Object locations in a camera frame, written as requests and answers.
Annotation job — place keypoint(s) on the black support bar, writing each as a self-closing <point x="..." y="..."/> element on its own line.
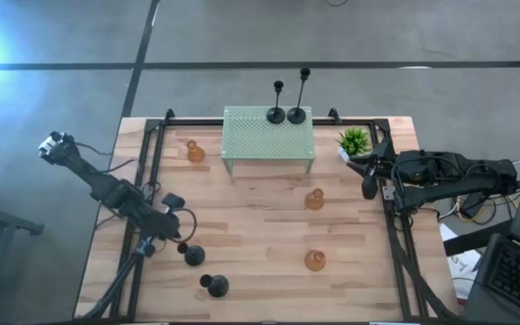
<point x="476" y="239"/>

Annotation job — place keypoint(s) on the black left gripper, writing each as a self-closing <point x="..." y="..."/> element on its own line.
<point x="165" y="223"/>

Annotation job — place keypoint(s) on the short black candlestick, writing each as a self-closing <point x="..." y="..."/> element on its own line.
<point x="194" y="255"/>
<point x="276" y="115"/>

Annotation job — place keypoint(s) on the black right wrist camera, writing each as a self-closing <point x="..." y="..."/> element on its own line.
<point x="415" y="168"/>

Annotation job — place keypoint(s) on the white paper sheets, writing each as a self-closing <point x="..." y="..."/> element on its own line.
<point x="461" y="266"/>

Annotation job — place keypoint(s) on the tall black candlestick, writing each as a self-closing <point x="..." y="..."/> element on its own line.
<point x="218" y="285"/>
<point x="296" y="116"/>

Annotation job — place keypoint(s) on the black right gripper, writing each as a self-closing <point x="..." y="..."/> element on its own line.
<point x="391" y="167"/>

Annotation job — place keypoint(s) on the black power brick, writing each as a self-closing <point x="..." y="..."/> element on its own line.
<point x="474" y="205"/>

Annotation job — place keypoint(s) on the green perforated metal shelf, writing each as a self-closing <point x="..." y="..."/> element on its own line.
<point x="264" y="140"/>

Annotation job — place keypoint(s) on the black metal stand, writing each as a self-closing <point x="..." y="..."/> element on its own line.
<point x="16" y="222"/>

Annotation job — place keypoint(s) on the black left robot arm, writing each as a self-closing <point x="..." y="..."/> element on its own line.
<point x="106" y="187"/>

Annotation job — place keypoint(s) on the amber glass candle holder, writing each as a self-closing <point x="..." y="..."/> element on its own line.
<point x="196" y="153"/>
<point x="315" y="261"/>
<point x="314" y="200"/>

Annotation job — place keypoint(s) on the black aluminium table frame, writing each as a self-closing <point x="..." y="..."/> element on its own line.
<point x="188" y="122"/>

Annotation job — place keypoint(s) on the green plant in white pot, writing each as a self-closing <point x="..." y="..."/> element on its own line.
<point x="355" y="141"/>

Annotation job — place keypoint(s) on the grey laptop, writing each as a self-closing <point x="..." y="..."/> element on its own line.
<point x="517" y="275"/>

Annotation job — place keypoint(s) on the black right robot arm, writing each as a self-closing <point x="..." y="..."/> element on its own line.
<point x="467" y="169"/>

